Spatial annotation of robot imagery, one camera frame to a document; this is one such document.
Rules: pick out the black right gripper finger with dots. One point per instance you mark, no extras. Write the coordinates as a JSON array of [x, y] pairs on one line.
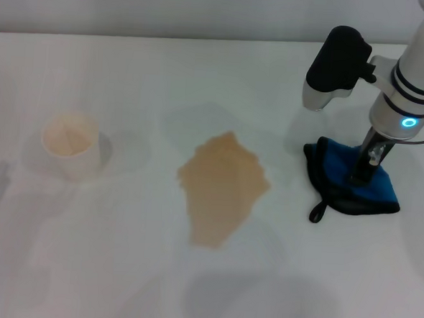
[[359, 181]]

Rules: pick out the brown water stain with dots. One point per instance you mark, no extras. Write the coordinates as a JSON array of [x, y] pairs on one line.
[[222, 190]]

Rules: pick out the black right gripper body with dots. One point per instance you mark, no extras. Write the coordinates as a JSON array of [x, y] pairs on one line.
[[368, 158]]

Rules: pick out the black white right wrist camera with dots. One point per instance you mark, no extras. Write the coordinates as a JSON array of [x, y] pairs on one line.
[[337, 58]]

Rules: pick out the blue rag with black trim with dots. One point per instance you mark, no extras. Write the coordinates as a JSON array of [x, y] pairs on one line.
[[335, 166]]

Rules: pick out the white paper cup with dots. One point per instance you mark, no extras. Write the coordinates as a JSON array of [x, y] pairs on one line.
[[78, 161]]

